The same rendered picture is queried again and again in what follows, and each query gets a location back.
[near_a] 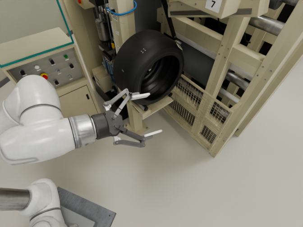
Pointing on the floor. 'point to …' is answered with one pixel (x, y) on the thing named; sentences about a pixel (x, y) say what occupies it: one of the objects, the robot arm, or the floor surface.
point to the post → (129, 20)
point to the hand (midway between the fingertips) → (151, 113)
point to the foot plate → (138, 130)
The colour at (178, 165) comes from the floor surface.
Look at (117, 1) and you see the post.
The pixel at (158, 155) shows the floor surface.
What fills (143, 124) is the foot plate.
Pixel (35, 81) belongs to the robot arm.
